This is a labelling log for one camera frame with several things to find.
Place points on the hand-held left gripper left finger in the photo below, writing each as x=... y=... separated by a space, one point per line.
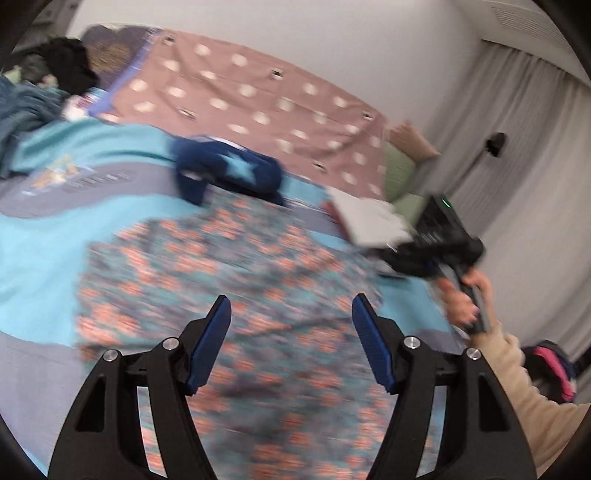
x=210 y=341

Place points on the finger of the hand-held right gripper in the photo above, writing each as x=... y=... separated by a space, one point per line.
x=401 y=261

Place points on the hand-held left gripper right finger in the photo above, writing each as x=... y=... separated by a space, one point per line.
x=371 y=341

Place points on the floral patterned small garment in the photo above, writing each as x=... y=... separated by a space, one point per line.
x=258 y=300

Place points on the person's right forearm beige sleeve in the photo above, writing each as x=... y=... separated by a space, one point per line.
x=531 y=406

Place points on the person's right hand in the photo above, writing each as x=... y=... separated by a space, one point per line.
x=459 y=302

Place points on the green pillow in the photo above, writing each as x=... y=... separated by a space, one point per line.
x=401 y=180

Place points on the grey curtain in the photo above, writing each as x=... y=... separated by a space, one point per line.
x=531 y=184

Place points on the pink and black bag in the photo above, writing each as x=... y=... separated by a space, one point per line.
x=554 y=369

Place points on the navy garment with star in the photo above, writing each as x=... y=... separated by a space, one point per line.
x=231 y=168

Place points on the turquoise printed blanket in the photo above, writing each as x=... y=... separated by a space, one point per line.
x=60 y=230

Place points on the pink dotted quilt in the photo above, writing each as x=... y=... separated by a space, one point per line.
x=258 y=101

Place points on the white air conditioner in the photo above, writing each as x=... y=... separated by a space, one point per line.
x=526 y=23

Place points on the white printed cloth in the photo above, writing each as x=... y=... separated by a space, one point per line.
x=81 y=106

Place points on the blue denim garment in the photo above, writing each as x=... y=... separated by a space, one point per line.
x=23 y=110

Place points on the purple printed cloth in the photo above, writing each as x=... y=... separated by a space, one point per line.
x=115 y=53

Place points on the black garment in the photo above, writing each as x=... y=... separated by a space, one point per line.
x=69 y=64

